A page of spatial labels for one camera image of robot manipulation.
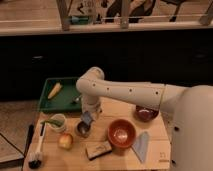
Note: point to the dark red bowl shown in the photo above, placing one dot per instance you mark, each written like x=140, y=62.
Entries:
x=144, y=114

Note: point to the yellow corn cob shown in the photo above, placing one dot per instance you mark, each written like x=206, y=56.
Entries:
x=57, y=87

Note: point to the orange bowl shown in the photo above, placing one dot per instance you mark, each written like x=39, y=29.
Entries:
x=121, y=133

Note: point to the metal cup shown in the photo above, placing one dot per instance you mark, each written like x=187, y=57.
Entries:
x=82, y=129

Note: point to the green vegetable piece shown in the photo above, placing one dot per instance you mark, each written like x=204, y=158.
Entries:
x=53, y=122

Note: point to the white cup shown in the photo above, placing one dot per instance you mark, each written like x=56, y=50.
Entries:
x=59, y=117

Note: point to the wooden table leg left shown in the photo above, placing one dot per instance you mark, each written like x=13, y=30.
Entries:
x=64, y=7

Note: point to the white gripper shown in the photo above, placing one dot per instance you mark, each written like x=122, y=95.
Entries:
x=92, y=105

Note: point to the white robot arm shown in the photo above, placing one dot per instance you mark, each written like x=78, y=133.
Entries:
x=191, y=108

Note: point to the teal bottle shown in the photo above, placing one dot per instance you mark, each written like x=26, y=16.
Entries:
x=79, y=20

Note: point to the wooden table leg middle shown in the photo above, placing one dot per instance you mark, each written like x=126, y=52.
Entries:
x=124, y=19

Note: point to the red-yellow apple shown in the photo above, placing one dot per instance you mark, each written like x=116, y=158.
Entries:
x=65, y=141

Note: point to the wooden block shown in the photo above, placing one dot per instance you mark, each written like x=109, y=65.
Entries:
x=98, y=149

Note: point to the green plastic tray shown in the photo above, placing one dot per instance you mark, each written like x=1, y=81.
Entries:
x=63, y=101

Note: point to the wooden table leg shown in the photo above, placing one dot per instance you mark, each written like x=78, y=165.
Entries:
x=64, y=7
x=124, y=19

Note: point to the grey-blue cloth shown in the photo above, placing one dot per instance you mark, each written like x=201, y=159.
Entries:
x=140, y=146

